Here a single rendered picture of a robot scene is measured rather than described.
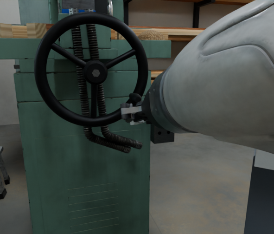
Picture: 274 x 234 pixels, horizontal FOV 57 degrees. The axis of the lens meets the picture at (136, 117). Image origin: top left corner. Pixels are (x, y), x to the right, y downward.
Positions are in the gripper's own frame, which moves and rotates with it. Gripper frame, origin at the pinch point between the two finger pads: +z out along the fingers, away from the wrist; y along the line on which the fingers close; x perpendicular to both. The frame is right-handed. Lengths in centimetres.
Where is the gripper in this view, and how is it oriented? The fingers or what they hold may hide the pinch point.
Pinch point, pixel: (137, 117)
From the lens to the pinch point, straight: 53.9
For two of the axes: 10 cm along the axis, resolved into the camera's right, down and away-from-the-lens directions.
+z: -2.7, 1.0, 9.6
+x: 1.0, 9.9, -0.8
